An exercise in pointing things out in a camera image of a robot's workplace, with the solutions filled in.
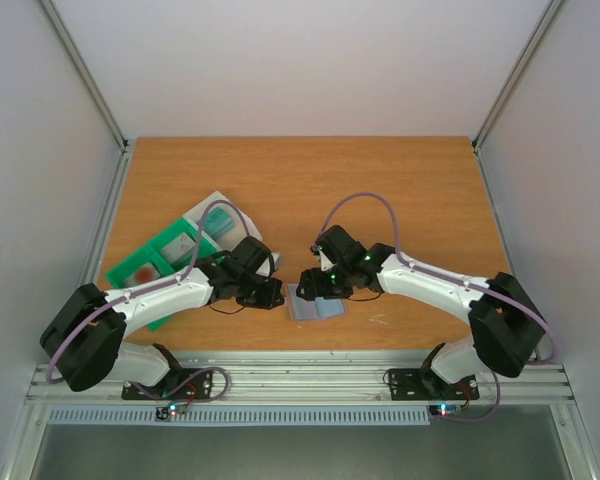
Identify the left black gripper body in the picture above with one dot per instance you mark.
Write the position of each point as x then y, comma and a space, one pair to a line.
261, 299

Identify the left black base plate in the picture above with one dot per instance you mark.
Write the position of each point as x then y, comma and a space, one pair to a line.
189, 383

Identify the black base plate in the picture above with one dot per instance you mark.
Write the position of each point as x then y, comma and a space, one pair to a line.
411, 384
189, 383

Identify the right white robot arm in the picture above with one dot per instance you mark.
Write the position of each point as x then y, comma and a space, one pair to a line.
505, 325

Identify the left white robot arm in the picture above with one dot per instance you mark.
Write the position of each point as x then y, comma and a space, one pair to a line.
86, 340

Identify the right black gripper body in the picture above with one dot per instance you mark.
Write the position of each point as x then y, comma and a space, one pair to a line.
312, 284

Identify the red patterned card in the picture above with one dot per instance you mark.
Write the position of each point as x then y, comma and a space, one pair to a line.
144, 274

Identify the blue card holder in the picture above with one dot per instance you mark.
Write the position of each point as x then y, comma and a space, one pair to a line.
301, 310

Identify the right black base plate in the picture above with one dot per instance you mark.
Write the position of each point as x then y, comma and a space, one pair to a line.
411, 384

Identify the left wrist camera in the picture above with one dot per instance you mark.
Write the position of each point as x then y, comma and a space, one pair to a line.
271, 265

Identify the clear plastic bin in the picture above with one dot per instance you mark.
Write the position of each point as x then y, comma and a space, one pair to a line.
244, 226

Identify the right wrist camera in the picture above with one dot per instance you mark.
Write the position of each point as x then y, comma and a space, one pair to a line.
325, 264

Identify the grey slotted cable duct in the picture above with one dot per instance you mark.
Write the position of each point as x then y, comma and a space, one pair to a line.
241, 416

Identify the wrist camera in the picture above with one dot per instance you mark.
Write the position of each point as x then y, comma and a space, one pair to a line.
325, 264
271, 265

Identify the grey card in tray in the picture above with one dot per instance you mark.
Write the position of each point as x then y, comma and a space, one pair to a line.
178, 250

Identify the green plastic tray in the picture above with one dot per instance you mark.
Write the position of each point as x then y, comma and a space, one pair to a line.
119, 276

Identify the teal card stack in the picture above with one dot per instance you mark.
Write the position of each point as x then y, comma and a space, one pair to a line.
218, 223

